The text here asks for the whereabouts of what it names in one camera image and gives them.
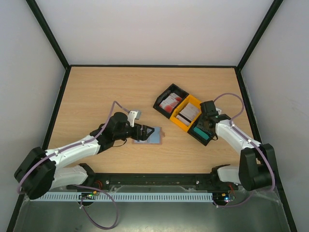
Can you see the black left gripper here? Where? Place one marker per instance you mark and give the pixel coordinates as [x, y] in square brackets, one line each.
[143, 136]

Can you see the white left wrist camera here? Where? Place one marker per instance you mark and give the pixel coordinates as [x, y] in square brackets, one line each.
[132, 116]

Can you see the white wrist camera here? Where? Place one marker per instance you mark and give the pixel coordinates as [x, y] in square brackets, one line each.
[219, 111]
[132, 116]

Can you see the black card bin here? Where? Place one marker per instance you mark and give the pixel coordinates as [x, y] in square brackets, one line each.
[171, 89]

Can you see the red white cards stack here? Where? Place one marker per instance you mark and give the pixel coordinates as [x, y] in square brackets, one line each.
[170, 102]

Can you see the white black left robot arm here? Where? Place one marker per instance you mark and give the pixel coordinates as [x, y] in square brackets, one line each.
[44, 170]

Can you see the yellow card bin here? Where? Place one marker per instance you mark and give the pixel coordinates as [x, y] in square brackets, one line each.
[189, 99]

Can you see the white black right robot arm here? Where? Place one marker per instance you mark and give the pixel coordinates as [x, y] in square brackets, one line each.
[254, 170]

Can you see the black bin with teal cards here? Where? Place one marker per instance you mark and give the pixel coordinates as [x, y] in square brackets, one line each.
[213, 136]

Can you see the black mounting rail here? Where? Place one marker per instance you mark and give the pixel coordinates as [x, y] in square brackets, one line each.
[154, 180]

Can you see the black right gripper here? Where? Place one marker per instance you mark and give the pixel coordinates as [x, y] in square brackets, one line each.
[203, 124]

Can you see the black enclosure frame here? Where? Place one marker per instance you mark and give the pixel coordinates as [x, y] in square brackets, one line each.
[130, 51]

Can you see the teal cards stack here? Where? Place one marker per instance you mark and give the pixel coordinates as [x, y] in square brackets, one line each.
[201, 135]

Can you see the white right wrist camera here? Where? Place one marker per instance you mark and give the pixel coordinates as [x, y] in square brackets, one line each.
[219, 111]

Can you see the white slotted cable duct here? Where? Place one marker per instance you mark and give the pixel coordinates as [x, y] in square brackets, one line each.
[128, 197]

